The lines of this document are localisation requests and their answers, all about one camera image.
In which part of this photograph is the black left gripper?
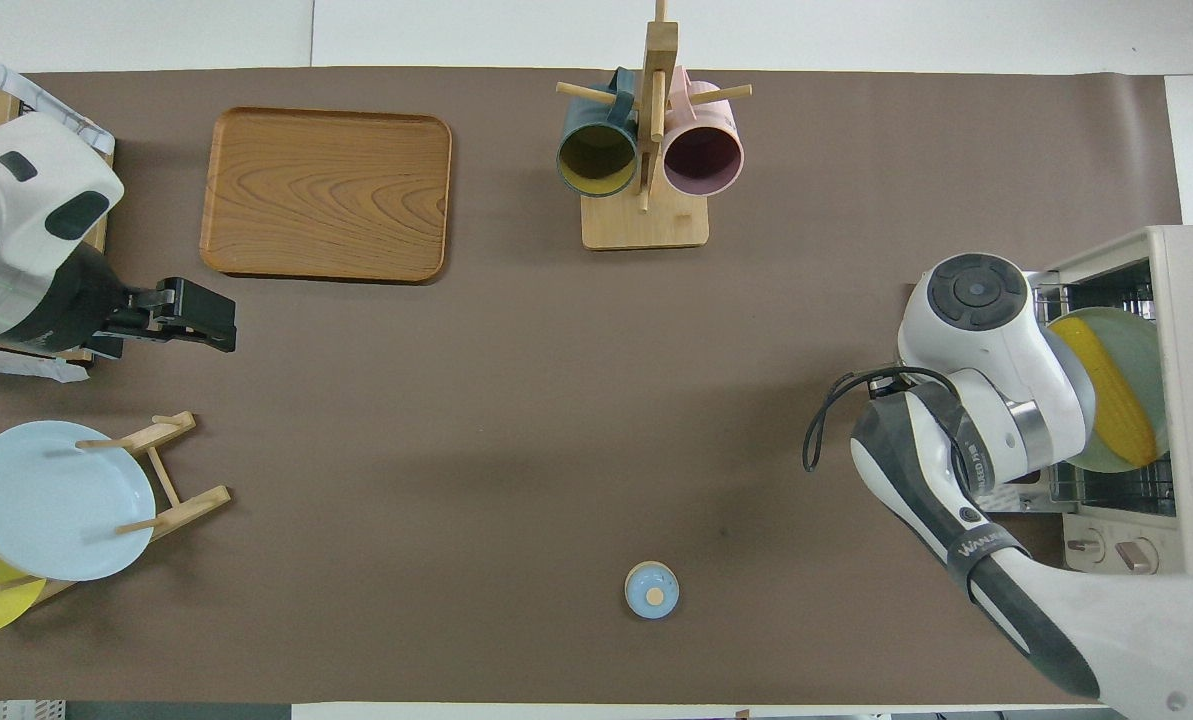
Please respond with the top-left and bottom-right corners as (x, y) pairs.
(84, 278), (238, 362)

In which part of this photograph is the pink mug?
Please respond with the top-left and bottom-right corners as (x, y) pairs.
(662, 66), (746, 198)

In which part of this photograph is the dark blue mug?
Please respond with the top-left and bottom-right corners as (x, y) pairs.
(557, 68), (641, 199)

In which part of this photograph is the wooden serving tray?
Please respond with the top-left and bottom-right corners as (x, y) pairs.
(200, 106), (454, 286)

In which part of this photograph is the light blue plate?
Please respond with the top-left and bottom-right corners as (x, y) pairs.
(0, 420), (157, 582)

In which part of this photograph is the wooden mug tree stand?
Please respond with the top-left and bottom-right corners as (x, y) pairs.
(556, 0), (754, 251)

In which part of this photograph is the pale green plate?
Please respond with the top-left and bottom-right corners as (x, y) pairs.
(1046, 307), (1171, 474)

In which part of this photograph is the yellow corn cob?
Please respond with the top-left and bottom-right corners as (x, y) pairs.
(1049, 316), (1160, 468)

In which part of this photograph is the oven door with glass window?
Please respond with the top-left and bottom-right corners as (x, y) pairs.
(986, 468), (1067, 514)

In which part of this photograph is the wooden plate rack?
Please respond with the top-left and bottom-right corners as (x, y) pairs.
(0, 411), (232, 607)

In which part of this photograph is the brown table mat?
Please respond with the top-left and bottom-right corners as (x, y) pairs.
(0, 66), (1193, 706)

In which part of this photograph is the white checked cloth liner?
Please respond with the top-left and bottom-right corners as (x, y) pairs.
(0, 38), (117, 383)

